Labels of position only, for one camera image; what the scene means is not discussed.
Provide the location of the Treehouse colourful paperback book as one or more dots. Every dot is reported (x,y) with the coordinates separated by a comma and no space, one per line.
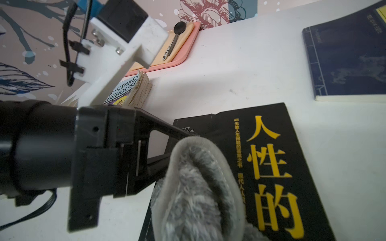
(132,92)

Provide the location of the grey striped cloth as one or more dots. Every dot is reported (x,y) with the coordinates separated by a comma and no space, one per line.
(199,198)

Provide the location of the black portrait cover book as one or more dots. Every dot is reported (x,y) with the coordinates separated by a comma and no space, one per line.
(265,157)

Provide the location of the blue book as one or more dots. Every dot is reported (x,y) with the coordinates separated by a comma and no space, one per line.
(347,56)

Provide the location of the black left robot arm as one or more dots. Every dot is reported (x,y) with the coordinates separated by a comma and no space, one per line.
(37,146)

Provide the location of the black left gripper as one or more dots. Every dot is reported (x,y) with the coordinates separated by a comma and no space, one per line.
(105,159)

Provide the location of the black ladle spoon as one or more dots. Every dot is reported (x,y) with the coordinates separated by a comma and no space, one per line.
(179,28)

